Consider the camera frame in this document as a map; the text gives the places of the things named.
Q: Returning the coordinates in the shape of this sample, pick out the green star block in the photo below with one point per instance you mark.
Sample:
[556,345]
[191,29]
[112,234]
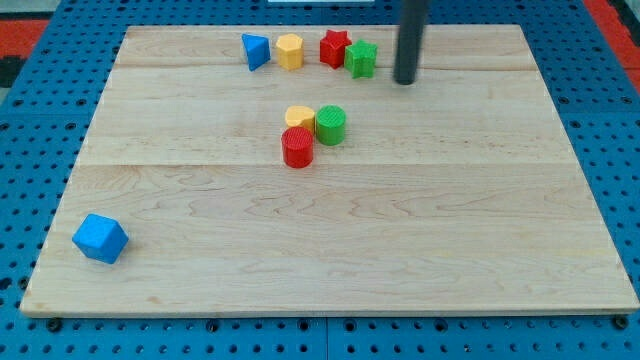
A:
[360,59]

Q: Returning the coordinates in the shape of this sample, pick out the green cylinder block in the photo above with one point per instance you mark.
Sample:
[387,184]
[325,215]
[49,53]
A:
[330,125]

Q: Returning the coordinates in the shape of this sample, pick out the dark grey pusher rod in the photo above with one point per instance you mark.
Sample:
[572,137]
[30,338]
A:
[412,22]

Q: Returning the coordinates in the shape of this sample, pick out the red star block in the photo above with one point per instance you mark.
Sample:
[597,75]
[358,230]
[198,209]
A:
[332,48]

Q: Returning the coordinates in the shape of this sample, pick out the blue triangle block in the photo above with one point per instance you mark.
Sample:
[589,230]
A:
[257,50]

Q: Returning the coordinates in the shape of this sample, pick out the red cylinder block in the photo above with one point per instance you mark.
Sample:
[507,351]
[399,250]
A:
[297,147]

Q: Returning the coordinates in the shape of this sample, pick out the blue cube block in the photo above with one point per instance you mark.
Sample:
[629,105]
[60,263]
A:
[100,238]

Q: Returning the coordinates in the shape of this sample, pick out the light wooden board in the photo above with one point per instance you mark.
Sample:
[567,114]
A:
[459,195]

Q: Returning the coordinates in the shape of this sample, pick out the yellow hexagon block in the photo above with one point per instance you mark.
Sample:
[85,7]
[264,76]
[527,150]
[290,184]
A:
[290,51]

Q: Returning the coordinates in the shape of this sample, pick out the yellow heart block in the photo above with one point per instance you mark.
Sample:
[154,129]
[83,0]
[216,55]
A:
[300,116]

